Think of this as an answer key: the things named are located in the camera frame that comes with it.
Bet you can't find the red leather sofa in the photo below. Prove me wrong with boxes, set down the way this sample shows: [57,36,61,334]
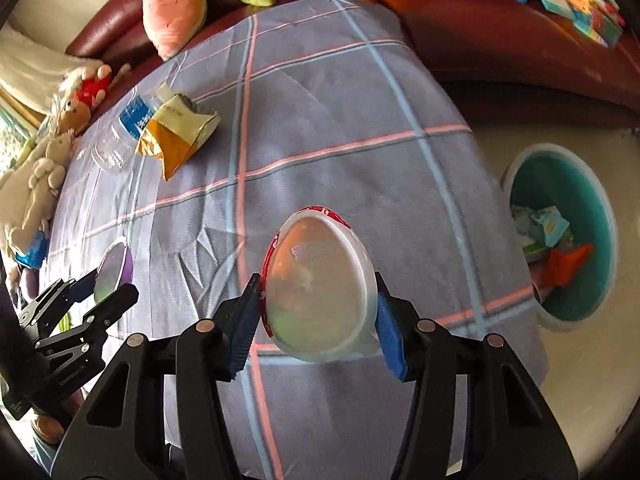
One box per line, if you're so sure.
[65,0,640,133]

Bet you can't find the teal plastic bin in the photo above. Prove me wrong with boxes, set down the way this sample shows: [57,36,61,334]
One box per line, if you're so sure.
[501,143,618,333]

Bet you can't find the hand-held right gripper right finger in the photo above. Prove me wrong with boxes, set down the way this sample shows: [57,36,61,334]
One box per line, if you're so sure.
[372,271,581,480]

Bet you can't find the colourful picture book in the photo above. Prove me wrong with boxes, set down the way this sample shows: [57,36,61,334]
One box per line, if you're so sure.
[560,0,626,48]

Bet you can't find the yellow snack bag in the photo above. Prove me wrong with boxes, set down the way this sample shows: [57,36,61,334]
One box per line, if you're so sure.
[134,92,222,182]

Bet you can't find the red bowl with clear lid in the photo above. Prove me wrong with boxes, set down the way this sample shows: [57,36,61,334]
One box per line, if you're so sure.
[260,205,380,363]

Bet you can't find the teddy bear plush toys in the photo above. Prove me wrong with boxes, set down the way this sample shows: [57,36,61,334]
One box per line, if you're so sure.
[0,130,76,261]

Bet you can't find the beige plush doll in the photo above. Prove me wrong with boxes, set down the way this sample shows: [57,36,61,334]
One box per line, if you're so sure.
[47,97,93,136]

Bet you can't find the pale blue carton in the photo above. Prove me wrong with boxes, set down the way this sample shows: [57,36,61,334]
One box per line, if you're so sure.
[511,204,571,248]

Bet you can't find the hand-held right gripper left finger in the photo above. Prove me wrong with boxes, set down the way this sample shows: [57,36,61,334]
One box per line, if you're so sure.
[50,272,263,480]

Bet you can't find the orange red wrapper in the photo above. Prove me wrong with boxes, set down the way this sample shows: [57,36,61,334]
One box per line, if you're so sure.
[542,244,594,288]

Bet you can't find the cream cloth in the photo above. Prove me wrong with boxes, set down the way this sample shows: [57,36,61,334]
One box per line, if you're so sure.
[0,30,101,111]

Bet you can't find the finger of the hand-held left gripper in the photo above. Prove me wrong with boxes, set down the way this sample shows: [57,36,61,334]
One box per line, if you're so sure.
[17,270,101,332]
[34,282,140,377]

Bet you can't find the purple checked tablecloth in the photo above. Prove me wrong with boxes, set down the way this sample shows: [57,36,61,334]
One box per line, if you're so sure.
[35,0,551,480]

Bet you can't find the clear bottle with blue label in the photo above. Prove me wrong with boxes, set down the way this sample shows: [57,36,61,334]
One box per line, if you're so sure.
[91,84,173,173]

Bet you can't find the green carton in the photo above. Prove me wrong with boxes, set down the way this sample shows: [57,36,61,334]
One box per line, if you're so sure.
[521,242,551,265]

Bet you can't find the pink plush toy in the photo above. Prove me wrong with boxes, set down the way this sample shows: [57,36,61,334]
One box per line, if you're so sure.
[138,0,207,62]

